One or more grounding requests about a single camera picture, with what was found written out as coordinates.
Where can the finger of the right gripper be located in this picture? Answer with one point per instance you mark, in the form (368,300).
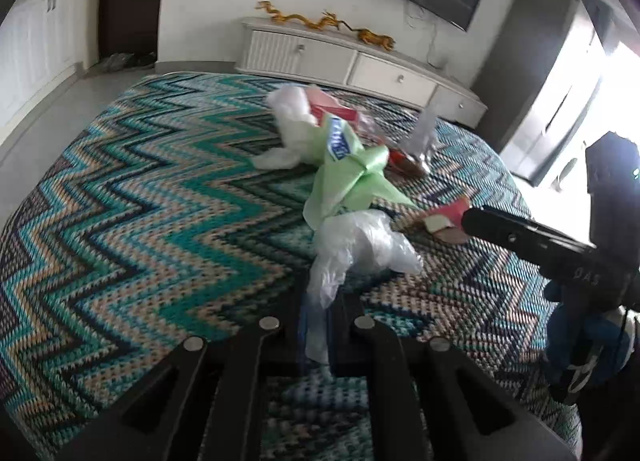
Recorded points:
(531,241)

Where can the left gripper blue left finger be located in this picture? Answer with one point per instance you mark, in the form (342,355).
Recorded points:
(305,330)

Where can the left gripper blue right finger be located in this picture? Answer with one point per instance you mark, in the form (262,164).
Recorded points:
(343,357)

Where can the clear plastic bag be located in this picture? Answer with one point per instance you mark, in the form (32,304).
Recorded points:
(362,242)

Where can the red pink snack wrapper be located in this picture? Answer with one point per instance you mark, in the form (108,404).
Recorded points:
(444,223)

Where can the green plastic wrapper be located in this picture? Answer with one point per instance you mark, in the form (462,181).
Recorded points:
(350,176)

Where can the red white wrapper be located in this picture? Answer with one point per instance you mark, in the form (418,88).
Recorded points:
(321,103)

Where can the zigzag patterned blanket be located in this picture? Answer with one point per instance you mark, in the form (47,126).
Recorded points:
(154,224)

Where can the grey double-door refrigerator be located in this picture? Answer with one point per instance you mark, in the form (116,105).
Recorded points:
(538,79)

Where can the white TV cabinet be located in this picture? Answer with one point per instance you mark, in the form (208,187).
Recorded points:
(332,59)

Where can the golden tiger figurine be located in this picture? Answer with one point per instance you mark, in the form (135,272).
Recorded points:
(366,36)

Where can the golden dragon figurine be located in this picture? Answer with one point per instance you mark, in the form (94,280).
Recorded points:
(327,20)

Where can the white wall cupboard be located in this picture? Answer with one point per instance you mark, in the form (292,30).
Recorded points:
(38,42)

